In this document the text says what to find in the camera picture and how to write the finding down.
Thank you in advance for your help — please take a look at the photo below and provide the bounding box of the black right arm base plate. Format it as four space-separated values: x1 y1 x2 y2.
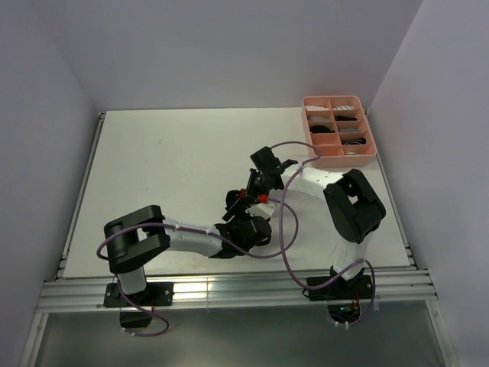
303 273 374 301

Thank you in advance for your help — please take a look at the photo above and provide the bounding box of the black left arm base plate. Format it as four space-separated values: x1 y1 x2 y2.
103 282 174 308

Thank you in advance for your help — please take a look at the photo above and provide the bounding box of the black orange argyle sock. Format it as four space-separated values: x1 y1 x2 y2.
225 189 246 213

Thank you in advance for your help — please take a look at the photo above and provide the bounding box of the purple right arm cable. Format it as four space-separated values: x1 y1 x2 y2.
267 141 377 330

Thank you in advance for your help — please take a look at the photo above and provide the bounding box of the black white-striped sock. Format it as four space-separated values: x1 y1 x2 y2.
341 138 367 145

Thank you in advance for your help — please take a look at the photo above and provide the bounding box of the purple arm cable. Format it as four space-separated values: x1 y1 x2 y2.
96 196 300 337
267 141 377 330

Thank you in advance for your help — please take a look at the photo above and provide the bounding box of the pink compartment organizer tray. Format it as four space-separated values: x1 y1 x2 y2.
302 95 377 168

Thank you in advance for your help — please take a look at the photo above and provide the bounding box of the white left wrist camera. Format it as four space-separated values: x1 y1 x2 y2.
245 194 276 219

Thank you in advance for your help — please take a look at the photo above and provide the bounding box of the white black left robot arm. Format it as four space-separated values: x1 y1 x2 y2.
96 202 275 305

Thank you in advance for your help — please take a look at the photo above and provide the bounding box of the striped white sock in tray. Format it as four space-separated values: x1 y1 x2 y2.
332 104 356 111

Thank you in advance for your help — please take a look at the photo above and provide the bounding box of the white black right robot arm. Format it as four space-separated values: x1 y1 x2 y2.
250 146 386 298

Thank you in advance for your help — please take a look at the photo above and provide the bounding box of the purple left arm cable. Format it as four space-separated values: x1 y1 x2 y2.
96 196 300 337

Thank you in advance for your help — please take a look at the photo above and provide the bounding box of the grey rolled sock in tray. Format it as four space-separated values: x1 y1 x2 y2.
338 127 363 134

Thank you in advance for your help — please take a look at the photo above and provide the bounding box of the black rolled sock in tray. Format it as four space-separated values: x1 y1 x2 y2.
309 125 335 134

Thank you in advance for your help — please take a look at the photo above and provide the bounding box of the white rolled sock in tray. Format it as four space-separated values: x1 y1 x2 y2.
304 105 330 113

